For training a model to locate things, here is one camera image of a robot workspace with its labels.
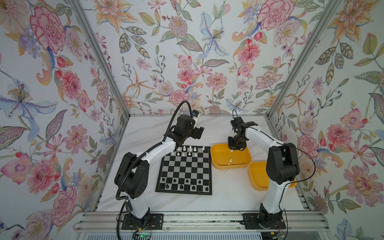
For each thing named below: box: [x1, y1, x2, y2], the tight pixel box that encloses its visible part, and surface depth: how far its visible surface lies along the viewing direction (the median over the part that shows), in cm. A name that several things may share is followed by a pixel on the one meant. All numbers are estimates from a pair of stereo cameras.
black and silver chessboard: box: [155, 145, 213, 196], surface depth 90 cm
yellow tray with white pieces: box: [210, 143, 252, 170], surface depth 96 cm
